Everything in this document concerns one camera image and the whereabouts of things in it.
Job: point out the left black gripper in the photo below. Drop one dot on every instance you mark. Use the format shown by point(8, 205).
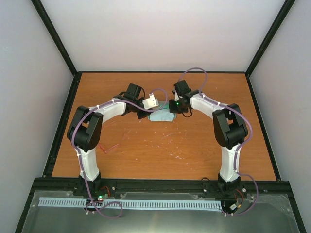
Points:
point(140, 115)

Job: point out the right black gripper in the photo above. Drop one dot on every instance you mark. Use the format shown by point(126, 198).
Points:
point(172, 109)

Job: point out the grey felt glasses case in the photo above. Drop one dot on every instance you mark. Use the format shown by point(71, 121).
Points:
point(164, 109)

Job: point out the light blue cleaning cloth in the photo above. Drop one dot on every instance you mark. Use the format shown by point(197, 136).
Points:
point(162, 117)

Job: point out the red transparent sunglasses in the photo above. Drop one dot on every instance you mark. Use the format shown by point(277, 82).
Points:
point(107, 146)

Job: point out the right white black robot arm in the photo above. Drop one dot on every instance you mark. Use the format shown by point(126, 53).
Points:
point(230, 130)

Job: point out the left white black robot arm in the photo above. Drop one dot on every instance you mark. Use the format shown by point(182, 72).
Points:
point(85, 131)

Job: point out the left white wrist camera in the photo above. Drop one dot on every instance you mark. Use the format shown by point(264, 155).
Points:
point(150, 102)

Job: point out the black aluminium frame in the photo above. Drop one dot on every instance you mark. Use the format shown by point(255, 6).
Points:
point(48, 183)

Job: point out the light blue slotted cable duct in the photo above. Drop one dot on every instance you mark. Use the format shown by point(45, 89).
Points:
point(205, 205)

